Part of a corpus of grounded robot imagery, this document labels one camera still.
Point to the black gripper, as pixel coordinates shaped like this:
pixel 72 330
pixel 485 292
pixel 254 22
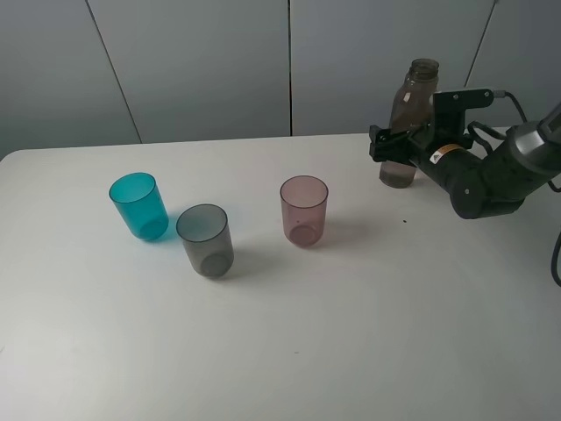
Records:
pixel 438 148

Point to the brown transparent water bottle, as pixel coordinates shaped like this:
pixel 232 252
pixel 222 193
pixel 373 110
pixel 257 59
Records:
pixel 411 108

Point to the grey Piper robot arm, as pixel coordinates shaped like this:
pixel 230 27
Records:
pixel 497 184

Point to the pink transparent cup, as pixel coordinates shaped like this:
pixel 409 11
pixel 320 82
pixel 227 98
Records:
pixel 303 201

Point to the grey transparent cup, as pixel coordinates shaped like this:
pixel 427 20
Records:
pixel 205 235

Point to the teal transparent cup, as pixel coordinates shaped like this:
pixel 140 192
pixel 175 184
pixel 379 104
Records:
pixel 138 201

